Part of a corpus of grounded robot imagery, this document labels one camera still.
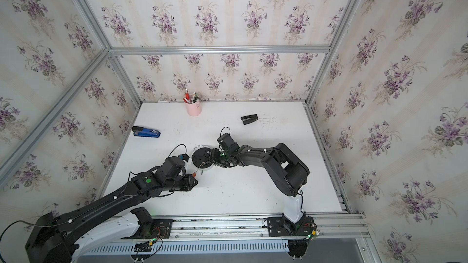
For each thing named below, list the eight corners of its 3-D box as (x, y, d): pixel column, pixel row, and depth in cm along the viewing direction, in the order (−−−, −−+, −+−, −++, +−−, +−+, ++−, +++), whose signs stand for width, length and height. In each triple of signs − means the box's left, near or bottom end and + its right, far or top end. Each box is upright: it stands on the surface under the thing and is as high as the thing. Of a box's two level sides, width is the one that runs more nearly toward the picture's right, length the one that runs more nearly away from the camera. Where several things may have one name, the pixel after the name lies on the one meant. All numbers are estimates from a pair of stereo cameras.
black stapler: (243, 125, 111) (243, 123, 109) (240, 119, 114) (240, 116, 112) (258, 121, 113) (259, 119, 111) (255, 115, 116) (255, 113, 114)
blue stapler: (133, 135, 106) (130, 130, 103) (136, 130, 109) (133, 125, 105) (158, 138, 105) (155, 134, 101) (161, 133, 107) (158, 128, 104)
